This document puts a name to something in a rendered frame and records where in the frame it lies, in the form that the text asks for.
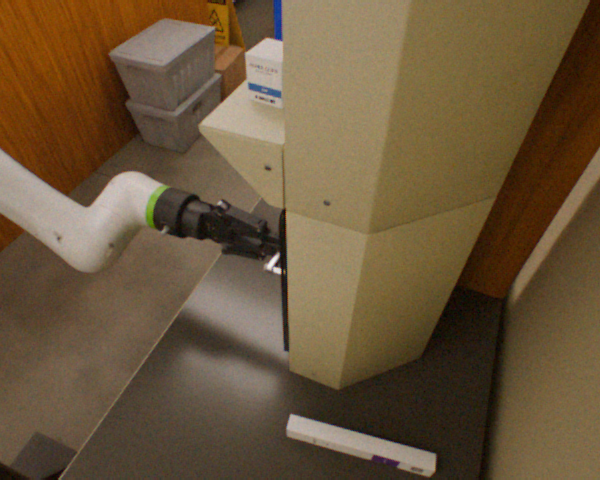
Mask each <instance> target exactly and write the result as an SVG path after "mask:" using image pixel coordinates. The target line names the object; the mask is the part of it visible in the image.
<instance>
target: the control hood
mask: <svg viewBox="0 0 600 480"><path fill-rule="evenodd" d="M199 129H200V132H201V133H202V134H203V135H204V136H205V137H206V138H207V139H208V140H209V141H210V143H211V144H212V145H213V146H214V147H215V148H216V149H217V150H218V151H219V152H220V153H221V154H222V155H223V156H224V157H225V158H226V159H227V161H228V162H229V163H230V164H231V165H232V166H233V167H234V168H235V169H236V170H237V171H238V172H239V173H240V174H241V175H242V176H243V178H244V179H245V180H246V181H247V182H248V183H249V184H250V185H251V186H252V187H253V188H254V189H255V190H256V191H257V192H258V193H259V194H260V196H261V197H262V198H263V199H264V200H265V201H266V202H267V203H268V204H269V205H272V206H275V207H279V208H282V209H285V208H286V176H285V130H284V108H283V109H281V108H277V107H274V106H271V105H267V104H264V103H260V102H257V101H254V100H250V99H249V92H248V81H247V79H246V80H245V81H244V82H243V83H242V84H241V85H240V86H239V87H238V88H237V89H236V90H235V91H234V92H233V93H232V94H231V95H230V96H229V97H228V98H227V99H226V100H225V101H224V102H223V103H222V104H220V105H219V106H218V107H217V108H216V109H215V110H214V111H213V112H212V113H211V114H210V115H209V116H208V117H207V118H206V119H205V120H204V121H203V122H202V123H201V124H200V125H199Z"/></svg>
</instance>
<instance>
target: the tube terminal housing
mask: <svg viewBox="0 0 600 480"><path fill-rule="evenodd" d="M589 1H590V0H282V38H283V83H284V130H285V176H286V236H287V282H288V327H289V370H290V371H293V372H295V373H298V374H300V375H302V376H305V377H307V378H310V379H312V380H315V381H317V382H319V383H322V384H324V385H327V386H329V387H332V388H334V389H336V390H339V389H342V388H344V387H347V386H349V385H352V384H354V383H357V382H359V381H362V380H364V379H368V378H370V377H373V376H375V375H378V374H380V373H383V372H385V371H388V370H390V369H393V368H396V367H398V366H401V365H403V364H406V363H408V362H411V361H413V360H416V359H418V358H421V356H422V354H423V352H424V350H425V347H426V345H427V343H428V341H429V339H430V337H431V335H432V333H433V331H434V329H435V327H436V324H437V322H438V320H439V318H440V316H441V314H442V312H443V310H444V308H445V306H446V303H447V301H448V299H449V297H450V295H451V293H452V291H453V289H454V287H455V285H456V283H457V280H458V278H459V276H460V274H461V272H462V270H463V268H464V266H465V263H466V261H467V258H468V256H469V254H470V252H471V250H472V248H473V246H474V244H475V242H476V240H477V238H478V235H479V233H480V231H481V229H482V227H483V225H484V223H485V221H486V219H487V217H488V214H489V212H490V210H491V208H492V206H493V204H494V202H495V200H496V198H497V195H498V191H499V189H500V187H501V185H502V183H503V181H504V179H505V176H506V174H507V172H508V170H509V168H510V167H511V165H512V163H513V161H514V159H515V156H516V154H517V152H518V150H519V148H520V146H521V144H522V142H523V140H524V138H525V136H526V133H527V131H528V129H529V127H530V125H531V123H532V121H533V119H534V117H535V115H536V112H537V110H538V108H539V106H540V104H541V102H542V100H543V98H544V96H545V94H546V92H547V89H548V87H549V85H550V83H551V81H552V79H553V77H554V75H555V73H556V71H557V68H558V66H559V64H560V62H561V60H562V58H563V56H564V54H565V52H566V50H567V47H568V45H569V43H570V41H571V39H572V37H573V35H574V33H575V31H576V29H577V27H578V24H579V22H580V20H581V18H582V16H583V14H584V12H585V10H586V8H587V6H588V3H589Z"/></svg>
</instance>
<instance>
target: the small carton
mask: <svg viewBox="0 0 600 480"><path fill-rule="evenodd" d="M245 58H246V69H247V81H248V92H249V99H250V100H254V101H257V102H260V103H264V104H267V105H271V106H274V107H277V108H281V109H283V108H284V83H283V41H279V40H275V39H265V40H264V41H261V42H260V43H258V44H257V45H256V46H254V47H253V48H251V49H250V50H249V51H247V52H246V53H245Z"/></svg>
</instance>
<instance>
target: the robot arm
mask: <svg viewBox="0 0 600 480"><path fill-rule="evenodd" d="M0 214H2V215H4V216H5V217H7V218H8V219H10V220H11V221H13V222H14V223H16V224H17V225H19V226H20V227H22V228H23V229H24V230H26V231H27V232H29V233H30V234H31V235H33V236H34V237H35V238H36V239H38V240H39V241H40V242H42V243H43V244H44V245H45V246H47V247H48V248H49V249H51V250H53V251H54V252H56V253H57V254H58V255H59V256H60V257H62V258H63V259H64V260H65V261H66V262H68V263H69V264H70V265H71V266H72V267H74V268H76V269H78V270H80V271H83V272H89V273H94V272H100V271H104V270H106V269H108V268H110V267H111V266H113V265H114V264H115V263H116V262H117V261H118V259H119V258H120V256H121V255H122V253H123V252H124V250H125V247H126V246H127V245H128V243H129V242H130V240H131V239H132V238H133V237H134V236H135V234H136V233H137V232H138V231H139V230H140V229H141V228H142V227H144V226H147V227H150V228H153V229H156V230H159V231H161V232H160V234H161V235H162V236H164V235H165V234H166V233H167V234H170V235H173V236H176V237H179V238H186V237H188V236H189V237H192V238H195V239H198V240H204V239H211V240H213V241H214V242H216V243H219V244H220V245H221V247H222V249H221V252H222V253H223V254H235V255H240V256H245V257H249V259H254V260H258V261H264V259H265V258H266V255H271V256H273V255H274V253H275V252H276V250H277V249H280V244H279V233H278V232H275V231H272V230H271V229H270V228H268V226H267V224H268V222H267V220H265V219H263V218H260V217H258V216H256V215H254V214H251V213H249V212H247V211H245V210H242V209H240V208H238V207H235V206H233V205H231V204H230V203H229V202H226V201H225V200H224V199H220V200H219V202H218V203H217V204H216V205H215V206H214V205H212V204H210V203H207V202H204V201H201V200H200V199H199V197H198V196H197V195H195V194H192V193H189V192H186V191H183V190H180V189H176V188H173V187H170V186H167V185H164V184H161V183H159V182H157V181H156V180H154V179H152V178H150V177H149V176H147V175H145V174H143V173H141V172H136V171H128V172H123V173H120V174H118V175H117V176H115V177H114V178H113V179H112V180H111V181H110V182H109V183H108V185H107V186H106V188H105V189H104V190H103V191H102V193H101V194H100V195H99V196H98V198H97V199H96V200H95V201H94V203H93V204H92V205H91V206H89V207H84V206H82V205H81V204H77V203H76V202H74V201H72V200H71V199H70V198H69V197H68V196H66V195H64V194H63V193H61V192H60V191H58V190H57V189H55V188H54V187H52V186H51V185H49V184H48V183H46V181H44V180H43V179H41V178H40V177H39V176H37V175H36V174H34V173H33V172H32V171H30V170H29V169H28V168H26V167H25V166H24V165H22V164H21V163H20V162H18V161H17V160H16V159H14V158H13V157H12V156H11V155H9V154H8V153H7V152H6V151H4V150H3V149H2V148H1V147H0ZM258 223H259V225H258Z"/></svg>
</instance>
